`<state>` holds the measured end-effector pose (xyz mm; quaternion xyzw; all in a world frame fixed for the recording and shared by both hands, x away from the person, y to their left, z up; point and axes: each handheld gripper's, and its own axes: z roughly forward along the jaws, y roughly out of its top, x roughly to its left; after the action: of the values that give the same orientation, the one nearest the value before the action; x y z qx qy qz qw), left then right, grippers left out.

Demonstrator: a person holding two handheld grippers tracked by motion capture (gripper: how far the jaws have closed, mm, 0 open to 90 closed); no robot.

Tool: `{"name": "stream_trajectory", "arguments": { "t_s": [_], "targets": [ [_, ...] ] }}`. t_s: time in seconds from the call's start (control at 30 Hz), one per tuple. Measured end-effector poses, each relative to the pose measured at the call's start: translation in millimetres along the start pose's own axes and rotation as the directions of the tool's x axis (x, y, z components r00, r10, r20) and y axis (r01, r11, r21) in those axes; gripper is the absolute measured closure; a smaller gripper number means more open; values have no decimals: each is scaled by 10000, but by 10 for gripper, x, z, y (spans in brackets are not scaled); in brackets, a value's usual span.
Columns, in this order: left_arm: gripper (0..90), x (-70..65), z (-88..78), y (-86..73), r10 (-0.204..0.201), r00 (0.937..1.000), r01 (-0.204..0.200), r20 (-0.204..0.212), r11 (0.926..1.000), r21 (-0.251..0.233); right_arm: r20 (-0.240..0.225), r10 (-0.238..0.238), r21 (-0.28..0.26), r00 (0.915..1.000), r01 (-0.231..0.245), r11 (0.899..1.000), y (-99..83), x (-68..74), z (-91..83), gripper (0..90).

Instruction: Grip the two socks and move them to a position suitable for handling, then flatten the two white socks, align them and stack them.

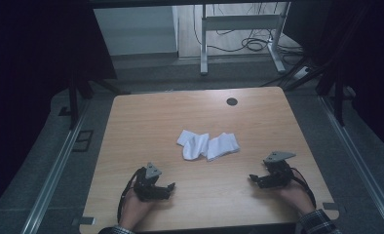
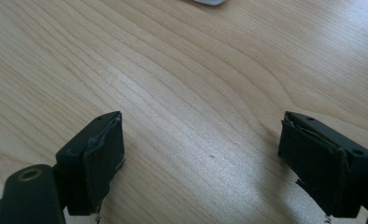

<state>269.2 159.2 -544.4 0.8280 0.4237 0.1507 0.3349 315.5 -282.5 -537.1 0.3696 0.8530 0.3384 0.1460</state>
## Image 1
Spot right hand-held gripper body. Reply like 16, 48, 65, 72
262, 150, 297, 189

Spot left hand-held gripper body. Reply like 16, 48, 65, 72
133, 161, 173, 203

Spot white sock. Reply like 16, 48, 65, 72
175, 129, 211, 162
206, 132, 242, 163

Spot person's left hand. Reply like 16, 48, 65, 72
118, 187, 156, 230

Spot person's right hand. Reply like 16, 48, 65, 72
277, 171, 315, 216

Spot black metal stand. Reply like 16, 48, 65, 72
66, 64, 132, 131
260, 53, 348, 129

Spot white power strip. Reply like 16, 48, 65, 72
291, 65, 312, 81

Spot dark curtain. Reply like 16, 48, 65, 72
282, 0, 384, 157
0, 0, 118, 209

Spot white cabinet panel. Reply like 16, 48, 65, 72
93, 5, 179, 58

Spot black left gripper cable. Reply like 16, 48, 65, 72
116, 167, 148, 224

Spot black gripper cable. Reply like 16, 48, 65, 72
116, 167, 148, 224
288, 167, 318, 210

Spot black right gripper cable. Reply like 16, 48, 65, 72
288, 167, 318, 210

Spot silver floor rail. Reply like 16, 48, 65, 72
19, 99, 93, 234
319, 95, 384, 234

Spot black floor cables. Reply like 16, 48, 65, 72
192, 3, 306, 66

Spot white metal desk frame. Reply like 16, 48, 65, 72
199, 2, 292, 77

